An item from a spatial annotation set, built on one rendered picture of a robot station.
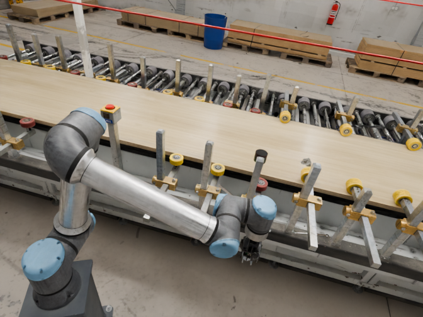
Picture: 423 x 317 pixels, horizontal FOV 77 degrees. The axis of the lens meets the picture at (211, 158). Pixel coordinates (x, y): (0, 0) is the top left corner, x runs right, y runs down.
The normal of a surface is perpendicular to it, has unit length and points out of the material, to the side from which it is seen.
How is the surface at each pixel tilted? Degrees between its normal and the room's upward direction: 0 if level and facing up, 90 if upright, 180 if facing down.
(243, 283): 0
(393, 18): 90
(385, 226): 90
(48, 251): 5
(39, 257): 5
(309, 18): 90
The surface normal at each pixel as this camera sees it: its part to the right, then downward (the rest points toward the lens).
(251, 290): 0.11, -0.79
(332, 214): -0.25, 0.57
